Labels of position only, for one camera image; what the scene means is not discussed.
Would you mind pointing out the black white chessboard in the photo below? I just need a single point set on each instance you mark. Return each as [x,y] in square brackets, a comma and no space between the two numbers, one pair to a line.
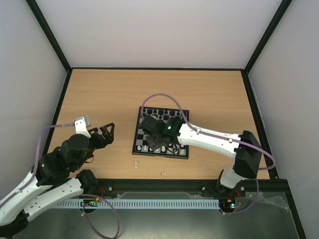
[140,136]

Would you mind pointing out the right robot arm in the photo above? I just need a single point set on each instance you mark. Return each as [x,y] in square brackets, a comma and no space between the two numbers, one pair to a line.
[241,148]

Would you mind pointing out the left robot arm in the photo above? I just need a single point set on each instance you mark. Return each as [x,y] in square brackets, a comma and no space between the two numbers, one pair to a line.
[55,177]

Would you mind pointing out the light blue cable duct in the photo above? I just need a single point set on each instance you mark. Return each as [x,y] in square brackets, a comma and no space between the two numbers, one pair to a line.
[140,204]

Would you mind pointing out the black aluminium frame rail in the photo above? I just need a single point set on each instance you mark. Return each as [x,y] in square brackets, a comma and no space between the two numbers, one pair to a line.
[193,186]

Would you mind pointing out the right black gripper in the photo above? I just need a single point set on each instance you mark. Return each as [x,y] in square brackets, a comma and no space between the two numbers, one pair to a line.
[154,141]

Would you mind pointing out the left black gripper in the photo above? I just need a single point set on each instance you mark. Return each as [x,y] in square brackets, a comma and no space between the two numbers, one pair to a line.
[109,138]

